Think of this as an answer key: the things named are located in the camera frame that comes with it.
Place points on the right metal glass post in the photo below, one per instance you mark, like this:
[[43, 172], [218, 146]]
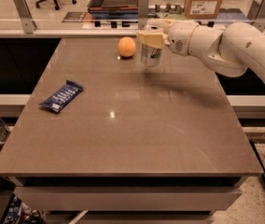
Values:
[[256, 15]]

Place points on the left metal glass post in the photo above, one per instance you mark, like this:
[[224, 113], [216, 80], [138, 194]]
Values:
[[27, 22]]

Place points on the middle metal glass post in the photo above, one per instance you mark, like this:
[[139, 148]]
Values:
[[142, 13]]

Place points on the grey table drawer front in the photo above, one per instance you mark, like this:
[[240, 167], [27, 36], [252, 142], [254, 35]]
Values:
[[128, 198]]

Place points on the blue snack bar wrapper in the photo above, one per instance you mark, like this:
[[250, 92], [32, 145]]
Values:
[[62, 97]]

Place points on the bin of colourful items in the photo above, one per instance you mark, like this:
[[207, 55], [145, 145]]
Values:
[[17, 212]]

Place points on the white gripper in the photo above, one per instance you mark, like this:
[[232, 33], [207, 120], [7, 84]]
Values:
[[179, 36]]

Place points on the metal glass post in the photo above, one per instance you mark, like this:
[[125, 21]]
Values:
[[27, 22], [256, 15], [142, 13]]

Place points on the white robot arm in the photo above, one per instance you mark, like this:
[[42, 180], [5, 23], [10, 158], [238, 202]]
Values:
[[228, 52]]

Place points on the orange fruit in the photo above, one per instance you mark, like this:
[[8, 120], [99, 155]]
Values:
[[126, 47]]

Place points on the white green 7up can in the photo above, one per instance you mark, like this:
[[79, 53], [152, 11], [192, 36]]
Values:
[[150, 57]]

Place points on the cardboard box with label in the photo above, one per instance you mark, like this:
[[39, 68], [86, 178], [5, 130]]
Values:
[[202, 9]]

